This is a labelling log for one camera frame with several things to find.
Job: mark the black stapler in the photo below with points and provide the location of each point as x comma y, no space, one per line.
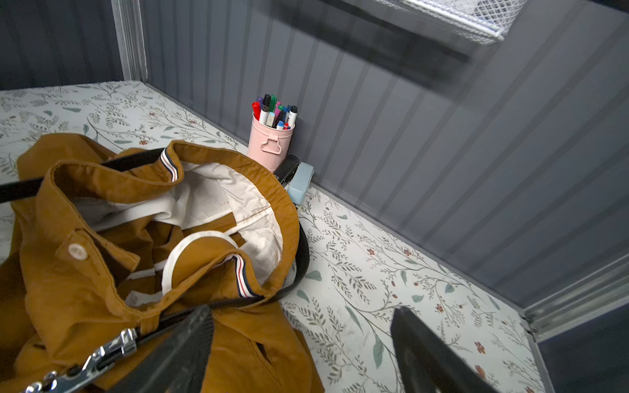
287,169

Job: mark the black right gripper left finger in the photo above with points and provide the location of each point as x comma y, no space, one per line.
178,364

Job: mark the mustard brown trousers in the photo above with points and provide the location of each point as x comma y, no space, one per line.
96,251

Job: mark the white wire mesh basket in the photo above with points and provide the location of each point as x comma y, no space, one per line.
484,22

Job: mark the light blue stapler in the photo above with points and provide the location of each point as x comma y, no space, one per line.
300,183

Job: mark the pink metal pen cup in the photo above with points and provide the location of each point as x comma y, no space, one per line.
267,146

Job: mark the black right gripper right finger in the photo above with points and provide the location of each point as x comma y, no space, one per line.
425,362

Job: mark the colourful marker pens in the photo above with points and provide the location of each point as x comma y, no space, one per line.
268,111

